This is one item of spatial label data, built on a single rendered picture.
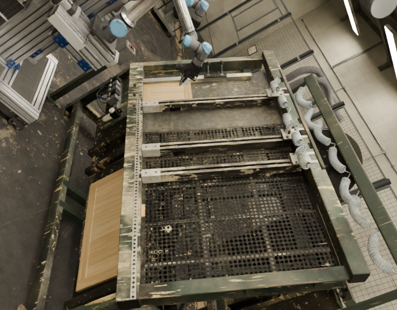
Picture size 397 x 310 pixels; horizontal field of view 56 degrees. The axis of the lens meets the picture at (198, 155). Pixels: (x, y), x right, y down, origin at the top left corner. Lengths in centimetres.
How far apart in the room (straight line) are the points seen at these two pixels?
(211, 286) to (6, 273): 132
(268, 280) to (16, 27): 237
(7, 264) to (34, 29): 162
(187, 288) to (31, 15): 210
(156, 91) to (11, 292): 180
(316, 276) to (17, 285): 182
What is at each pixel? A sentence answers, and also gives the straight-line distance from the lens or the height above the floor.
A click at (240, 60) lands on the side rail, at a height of 167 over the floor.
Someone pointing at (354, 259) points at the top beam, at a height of 191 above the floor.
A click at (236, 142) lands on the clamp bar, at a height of 149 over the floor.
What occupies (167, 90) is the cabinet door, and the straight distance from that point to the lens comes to 322.
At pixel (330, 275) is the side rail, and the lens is 218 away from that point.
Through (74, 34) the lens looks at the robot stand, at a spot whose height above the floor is 95.
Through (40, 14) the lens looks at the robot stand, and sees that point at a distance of 297.
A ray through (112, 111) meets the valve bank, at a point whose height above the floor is 73.
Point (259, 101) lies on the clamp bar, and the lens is 307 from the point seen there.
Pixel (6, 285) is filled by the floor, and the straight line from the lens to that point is 270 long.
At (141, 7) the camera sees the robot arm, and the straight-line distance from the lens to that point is 251.
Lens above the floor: 205
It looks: 18 degrees down
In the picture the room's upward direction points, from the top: 64 degrees clockwise
